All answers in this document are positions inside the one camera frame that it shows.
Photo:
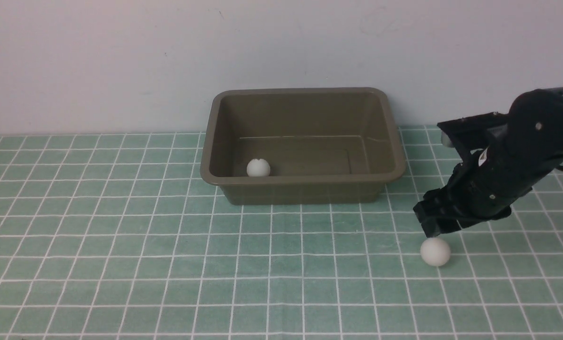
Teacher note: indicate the white table-tennis ball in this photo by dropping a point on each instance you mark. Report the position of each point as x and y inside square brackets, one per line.
[435, 252]
[258, 168]

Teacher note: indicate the olive green plastic bin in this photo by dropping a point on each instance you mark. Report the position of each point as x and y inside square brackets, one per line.
[324, 145]

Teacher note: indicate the green checkered tablecloth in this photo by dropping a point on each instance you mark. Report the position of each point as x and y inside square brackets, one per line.
[116, 237]

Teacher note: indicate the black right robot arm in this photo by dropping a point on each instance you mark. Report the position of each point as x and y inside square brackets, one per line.
[547, 103]

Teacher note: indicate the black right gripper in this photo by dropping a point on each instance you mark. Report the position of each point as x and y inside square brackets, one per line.
[502, 157]

